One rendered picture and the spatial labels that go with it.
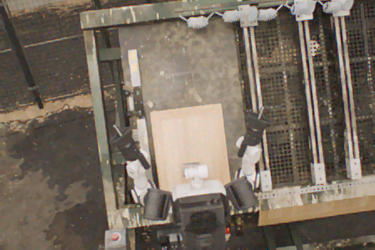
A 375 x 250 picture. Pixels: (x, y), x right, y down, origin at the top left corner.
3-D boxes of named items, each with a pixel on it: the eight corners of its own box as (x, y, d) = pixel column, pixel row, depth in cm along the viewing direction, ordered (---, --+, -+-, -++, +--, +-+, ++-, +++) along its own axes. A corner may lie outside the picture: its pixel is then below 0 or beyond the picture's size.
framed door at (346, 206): (257, 223, 312) (258, 226, 310) (261, 176, 276) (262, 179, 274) (373, 207, 314) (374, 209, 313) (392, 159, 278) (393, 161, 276)
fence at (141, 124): (148, 204, 256) (147, 206, 252) (128, 51, 253) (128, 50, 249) (156, 202, 256) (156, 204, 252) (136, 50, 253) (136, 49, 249)
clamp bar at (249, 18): (256, 189, 258) (265, 198, 234) (234, -1, 254) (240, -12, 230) (272, 187, 258) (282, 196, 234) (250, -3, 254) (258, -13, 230)
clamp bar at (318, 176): (309, 182, 259) (322, 191, 235) (287, -7, 255) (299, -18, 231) (325, 180, 259) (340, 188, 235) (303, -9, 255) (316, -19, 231)
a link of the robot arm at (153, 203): (156, 215, 213) (161, 218, 200) (140, 211, 212) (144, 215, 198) (161, 192, 216) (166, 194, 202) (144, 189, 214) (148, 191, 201)
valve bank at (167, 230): (156, 264, 259) (151, 245, 243) (155, 244, 269) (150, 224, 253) (235, 254, 260) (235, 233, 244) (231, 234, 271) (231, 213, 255)
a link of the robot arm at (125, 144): (105, 139, 205) (115, 155, 212) (114, 146, 197) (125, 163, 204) (125, 123, 209) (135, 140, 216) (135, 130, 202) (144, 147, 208)
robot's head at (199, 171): (208, 183, 203) (207, 167, 200) (187, 186, 203) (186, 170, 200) (208, 177, 209) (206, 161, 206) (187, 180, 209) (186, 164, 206)
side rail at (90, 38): (109, 206, 262) (106, 211, 251) (86, 33, 258) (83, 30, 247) (119, 205, 262) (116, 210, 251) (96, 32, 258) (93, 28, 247)
